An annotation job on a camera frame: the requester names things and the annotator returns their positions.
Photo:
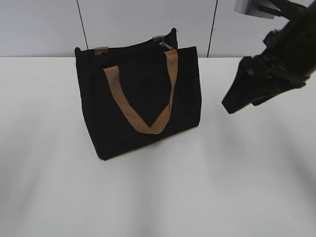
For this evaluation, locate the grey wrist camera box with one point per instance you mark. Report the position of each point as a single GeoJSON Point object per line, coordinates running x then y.
{"type": "Point", "coordinates": [258, 8]}

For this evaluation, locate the black tote bag brown handles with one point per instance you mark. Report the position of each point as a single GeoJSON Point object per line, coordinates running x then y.
{"type": "Point", "coordinates": [136, 95]}

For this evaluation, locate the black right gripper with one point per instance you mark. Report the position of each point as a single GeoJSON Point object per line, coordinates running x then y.
{"type": "Point", "coordinates": [286, 64]}

